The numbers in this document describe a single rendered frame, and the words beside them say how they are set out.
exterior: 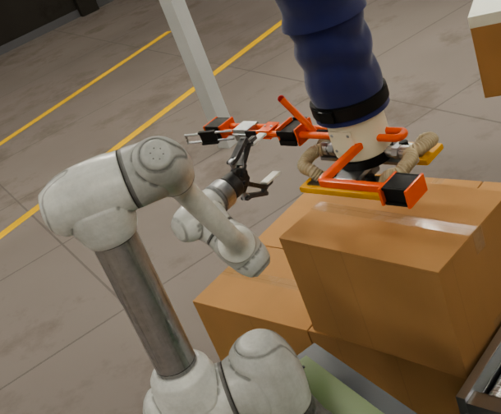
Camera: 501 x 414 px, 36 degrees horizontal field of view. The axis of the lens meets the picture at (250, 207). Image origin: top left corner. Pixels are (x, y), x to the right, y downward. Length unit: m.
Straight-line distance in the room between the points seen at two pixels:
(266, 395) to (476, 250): 0.77
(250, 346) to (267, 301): 1.09
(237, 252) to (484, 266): 0.74
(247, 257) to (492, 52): 1.93
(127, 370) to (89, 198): 2.39
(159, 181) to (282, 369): 0.57
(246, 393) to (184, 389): 0.15
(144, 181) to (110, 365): 2.51
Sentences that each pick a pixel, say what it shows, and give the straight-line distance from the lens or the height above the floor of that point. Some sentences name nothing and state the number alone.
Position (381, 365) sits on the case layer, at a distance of 2.58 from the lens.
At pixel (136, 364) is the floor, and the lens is 3.89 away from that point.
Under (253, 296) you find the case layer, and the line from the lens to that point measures 2.96.
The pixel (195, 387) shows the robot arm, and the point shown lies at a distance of 1.82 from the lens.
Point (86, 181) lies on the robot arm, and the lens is 1.56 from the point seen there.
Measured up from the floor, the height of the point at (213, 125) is 1.26.
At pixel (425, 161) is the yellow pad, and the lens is 2.25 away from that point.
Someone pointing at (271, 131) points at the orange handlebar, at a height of 1.24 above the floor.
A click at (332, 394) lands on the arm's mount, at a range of 2.04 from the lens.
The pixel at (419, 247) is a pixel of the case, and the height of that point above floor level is 0.94.
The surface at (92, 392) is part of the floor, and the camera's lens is 3.88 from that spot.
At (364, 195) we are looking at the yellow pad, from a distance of 2.17.
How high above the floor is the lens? 2.18
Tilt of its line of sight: 27 degrees down
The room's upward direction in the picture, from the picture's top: 22 degrees counter-clockwise
